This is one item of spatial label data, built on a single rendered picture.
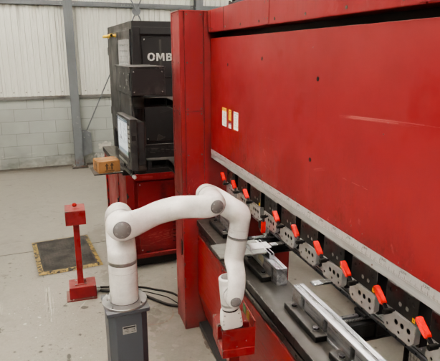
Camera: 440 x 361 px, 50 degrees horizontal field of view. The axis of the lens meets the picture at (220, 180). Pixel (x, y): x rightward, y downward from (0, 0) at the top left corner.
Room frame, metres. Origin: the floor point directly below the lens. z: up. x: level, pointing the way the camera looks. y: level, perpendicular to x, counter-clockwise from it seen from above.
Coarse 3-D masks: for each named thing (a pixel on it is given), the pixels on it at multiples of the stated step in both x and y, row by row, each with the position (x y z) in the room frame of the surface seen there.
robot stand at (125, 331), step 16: (144, 304) 1.81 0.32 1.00; (112, 320) 1.75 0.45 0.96; (128, 320) 1.77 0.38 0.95; (144, 320) 1.80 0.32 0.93; (112, 336) 1.76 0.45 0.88; (128, 336) 1.76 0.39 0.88; (144, 336) 1.80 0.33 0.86; (112, 352) 1.76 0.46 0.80; (128, 352) 1.76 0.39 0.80; (144, 352) 1.79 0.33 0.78
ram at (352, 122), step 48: (240, 48) 2.72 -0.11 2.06; (288, 48) 2.15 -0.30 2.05; (336, 48) 1.78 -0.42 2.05; (384, 48) 1.52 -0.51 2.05; (432, 48) 1.32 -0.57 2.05; (240, 96) 2.71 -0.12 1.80; (288, 96) 2.14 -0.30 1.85; (336, 96) 1.76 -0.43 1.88; (384, 96) 1.50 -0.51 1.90; (432, 96) 1.30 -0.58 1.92; (240, 144) 2.70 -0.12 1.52; (288, 144) 2.12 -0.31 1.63; (336, 144) 1.74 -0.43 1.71; (384, 144) 1.48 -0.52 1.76; (432, 144) 1.28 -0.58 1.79; (288, 192) 2.10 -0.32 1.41; (336, 192) 1.72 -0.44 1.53; (384, 192) 1.46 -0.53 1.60; (432, 192) 1.26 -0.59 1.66; (336, 240) 1.70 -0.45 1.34; (384, 240) 1.44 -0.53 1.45; (432, 240) 1.24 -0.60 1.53; (432, 288) 1.22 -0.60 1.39
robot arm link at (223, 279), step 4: (220, 276) 1.97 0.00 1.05; (224, 276) 1.96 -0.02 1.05; (220, 280) 1.94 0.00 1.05; (224, 280) 1.94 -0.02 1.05; (220, 284) 1.94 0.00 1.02; (224, 284) 1.93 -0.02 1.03; (220, 288) 1.95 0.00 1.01; (224, 288) 1.93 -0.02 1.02; (220, 292) 1.95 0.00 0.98; (224, 292) 1.91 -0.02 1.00; (220, 296) 1.96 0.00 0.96; (224, 300) 1.93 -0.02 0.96; (224, 304) 1.94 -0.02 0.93
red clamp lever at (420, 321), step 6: (420, 318) 1.21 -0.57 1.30; (420, 324) 1.20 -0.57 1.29; (426, 324) 1.20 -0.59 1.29; (420, 330) 1.19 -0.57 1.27; (426, 330) 1.18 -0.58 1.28; (426, 336) 1.17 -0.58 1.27; (432, 342) 1.16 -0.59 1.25; (426, 348) 1.16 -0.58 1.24; (432, 348) 1.15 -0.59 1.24; (438, 348) 1.15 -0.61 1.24
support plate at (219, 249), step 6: (252, 240) 2.53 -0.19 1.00; (216, 246) 2.44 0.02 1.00; (222, 246) 2.44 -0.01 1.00; (216, 252) 2.36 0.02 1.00; (222, 252) 2.36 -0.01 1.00; (246, 252) 2.36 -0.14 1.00; (252, 252) 2.36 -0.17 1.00; (258, 252) 2.36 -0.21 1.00; (264, 252) 2.37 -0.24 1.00; (222, 258) 2.29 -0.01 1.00
